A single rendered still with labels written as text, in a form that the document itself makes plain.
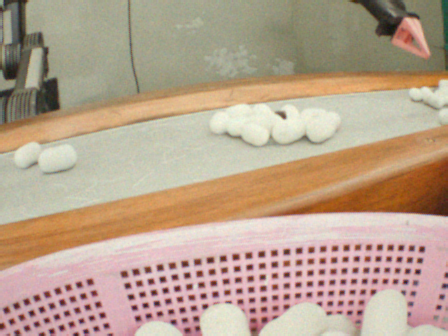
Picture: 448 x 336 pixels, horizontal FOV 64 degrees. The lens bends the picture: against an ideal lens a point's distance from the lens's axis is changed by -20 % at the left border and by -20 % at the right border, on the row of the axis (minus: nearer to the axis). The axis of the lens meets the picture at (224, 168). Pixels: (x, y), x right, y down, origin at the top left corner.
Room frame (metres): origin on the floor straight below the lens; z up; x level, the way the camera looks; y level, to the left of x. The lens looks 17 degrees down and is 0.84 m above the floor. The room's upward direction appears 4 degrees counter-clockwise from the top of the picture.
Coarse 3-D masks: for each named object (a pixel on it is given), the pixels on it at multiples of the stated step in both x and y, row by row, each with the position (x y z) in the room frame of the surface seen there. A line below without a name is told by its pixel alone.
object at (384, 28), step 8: (376, 0) 0.75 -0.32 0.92; (384, 0) 0.74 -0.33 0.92; (376, 8) 0.75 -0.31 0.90; (384, 8) 0.73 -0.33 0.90; (392, 8) 0.72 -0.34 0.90; (376, 16) 0.75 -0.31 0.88; (384, 16) 0.70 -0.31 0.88; (416, 16) 0.73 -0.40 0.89; (384, 24) 0.72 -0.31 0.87; (392, 24) 0.72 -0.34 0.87; (376, 32) 0.72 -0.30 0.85; (384, 32) 0.72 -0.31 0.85; (392, 32) 0.73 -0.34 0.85
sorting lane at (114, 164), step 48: (336, 96) 0.63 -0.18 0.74; (384, 96) 0.63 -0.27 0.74; (48, 144) 0.45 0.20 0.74; (96, 144) 0.42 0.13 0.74; (144, 144) 0.40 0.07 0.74; (192, 144) 0.39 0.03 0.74; (240, 144) 0.37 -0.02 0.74; (288, 144) 0.36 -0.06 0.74; (336, 144) 0.35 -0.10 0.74; (0, 192) 0.29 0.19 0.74; (48, 192) 0.28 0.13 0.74; (96, 192) 0.27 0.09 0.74; (144, 192) 0.27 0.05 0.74
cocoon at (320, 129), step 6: (312, 120) 0.37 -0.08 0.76; (318, 120) 0.36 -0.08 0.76; (324, 120) 0.36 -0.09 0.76; (330, 120) 0.37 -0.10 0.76; (312, 126) 0.36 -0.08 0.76; (318, 126) 0.35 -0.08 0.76; (324, 126) 0.36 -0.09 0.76; (330, 126) 0.36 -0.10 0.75; (312, 132) 0.35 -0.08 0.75; (318, 132) 0.35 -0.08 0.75; (324, 132) 0.35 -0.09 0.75; (330, 132) 0.36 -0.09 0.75; (312, 138) 0.36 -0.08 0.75; (318, 138) 0.35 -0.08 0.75; (324, 138) 0.36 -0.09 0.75
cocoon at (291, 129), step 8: (288, 120) 0.37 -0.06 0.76; (296, 120) 0.37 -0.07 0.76; (272, 128) 0.36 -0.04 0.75; (280, 128) 0.36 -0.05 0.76; (288, 128) 0.36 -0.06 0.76; (296, 128) 0.36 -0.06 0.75; (304, 128) 0.37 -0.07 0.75; (280, 136) 0.35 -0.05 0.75; (288, 136) 0.35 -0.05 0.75; (296, 136) 0.36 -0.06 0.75
